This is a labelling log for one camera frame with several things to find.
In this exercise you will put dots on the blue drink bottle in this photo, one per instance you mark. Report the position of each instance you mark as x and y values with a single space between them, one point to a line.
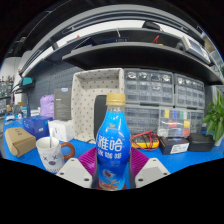
113 146

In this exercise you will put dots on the blue carton box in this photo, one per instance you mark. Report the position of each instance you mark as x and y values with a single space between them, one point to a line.
36 126

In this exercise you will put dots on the plain black case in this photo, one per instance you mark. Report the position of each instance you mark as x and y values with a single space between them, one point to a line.
201 142

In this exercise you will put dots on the dark grey upright box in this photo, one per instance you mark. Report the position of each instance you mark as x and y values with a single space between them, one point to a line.
62 104

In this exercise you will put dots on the small white box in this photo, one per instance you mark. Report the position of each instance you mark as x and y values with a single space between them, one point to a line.
61 130

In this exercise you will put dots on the purple plastic bag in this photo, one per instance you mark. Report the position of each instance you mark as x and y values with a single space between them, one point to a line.
47 106

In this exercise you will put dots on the grey small-parts drawer cabinet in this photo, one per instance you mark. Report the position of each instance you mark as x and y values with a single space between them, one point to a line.
149 87
143 119
196 120
189 91

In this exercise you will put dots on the clear organizer with coloured parts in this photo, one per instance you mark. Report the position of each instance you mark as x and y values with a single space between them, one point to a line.
173 121

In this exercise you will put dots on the brown cardboard box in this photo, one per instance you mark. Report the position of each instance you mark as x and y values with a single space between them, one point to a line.
19 141

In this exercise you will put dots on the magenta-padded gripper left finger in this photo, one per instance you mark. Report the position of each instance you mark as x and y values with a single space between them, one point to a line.
75 171

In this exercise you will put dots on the white dotted storage bin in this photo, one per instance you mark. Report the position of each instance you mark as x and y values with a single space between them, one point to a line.
85 103

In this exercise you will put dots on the black box with white label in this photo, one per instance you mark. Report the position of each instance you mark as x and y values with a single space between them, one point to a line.
173 145

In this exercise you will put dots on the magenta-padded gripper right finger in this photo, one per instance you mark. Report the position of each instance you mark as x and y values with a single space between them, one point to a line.
151 170

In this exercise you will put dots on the black rectangular speaker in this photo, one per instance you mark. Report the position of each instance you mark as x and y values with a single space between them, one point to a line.
99 116

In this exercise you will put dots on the yellow multimeter with red leads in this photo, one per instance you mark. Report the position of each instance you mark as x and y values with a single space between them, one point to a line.
145 142

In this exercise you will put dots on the green potted plant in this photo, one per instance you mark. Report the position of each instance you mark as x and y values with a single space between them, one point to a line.
216 116

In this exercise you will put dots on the dark wall shelf unit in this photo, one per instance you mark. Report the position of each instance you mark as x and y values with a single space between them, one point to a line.
140 55

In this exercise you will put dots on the teal plastic bin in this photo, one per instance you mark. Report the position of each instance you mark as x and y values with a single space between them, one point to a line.
27 81

